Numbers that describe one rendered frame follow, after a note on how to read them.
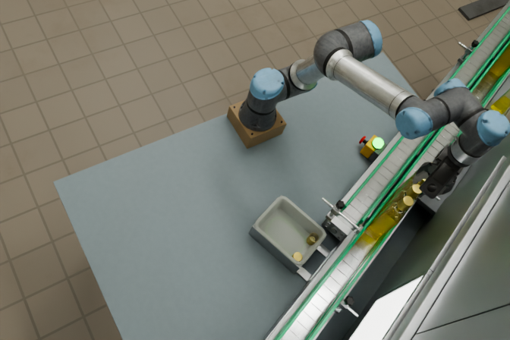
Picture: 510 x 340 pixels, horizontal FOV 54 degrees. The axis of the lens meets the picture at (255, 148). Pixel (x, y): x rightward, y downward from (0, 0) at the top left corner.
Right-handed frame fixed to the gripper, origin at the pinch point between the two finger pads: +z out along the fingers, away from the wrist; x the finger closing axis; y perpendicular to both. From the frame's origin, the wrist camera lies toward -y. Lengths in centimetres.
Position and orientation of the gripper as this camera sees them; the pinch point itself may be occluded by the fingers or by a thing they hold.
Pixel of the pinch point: (423, 189)
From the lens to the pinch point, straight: 154.2
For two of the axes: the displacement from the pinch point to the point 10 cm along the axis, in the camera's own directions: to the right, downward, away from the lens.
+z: -1.8, 4.7, 8.6
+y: 6.2, -6.2, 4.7
